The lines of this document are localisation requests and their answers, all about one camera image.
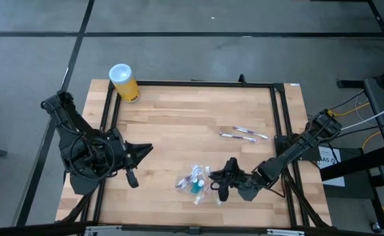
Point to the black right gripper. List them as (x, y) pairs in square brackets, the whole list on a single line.
[(244, 183)]

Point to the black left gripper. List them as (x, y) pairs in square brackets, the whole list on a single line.
[(121, 147)]

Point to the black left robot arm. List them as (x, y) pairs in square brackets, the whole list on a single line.
[(67, 121)]

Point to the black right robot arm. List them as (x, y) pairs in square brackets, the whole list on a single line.
[(297, 147)]

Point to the clear plastic bag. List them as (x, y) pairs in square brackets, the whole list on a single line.
[(183, 183)]

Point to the yellow canister with white lid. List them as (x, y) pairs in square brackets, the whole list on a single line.
[(128, 88)]

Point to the white paper label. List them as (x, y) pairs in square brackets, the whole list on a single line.
[(334, 180)]

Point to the black caster wheel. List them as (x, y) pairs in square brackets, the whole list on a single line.
[(375, 227)]

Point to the black side desk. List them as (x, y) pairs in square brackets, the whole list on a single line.
[(375, 108)]

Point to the silver metal bracket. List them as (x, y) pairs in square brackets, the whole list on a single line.
[(100, 230), (285, 232)]

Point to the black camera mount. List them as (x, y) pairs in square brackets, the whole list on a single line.
[(242, 78)]

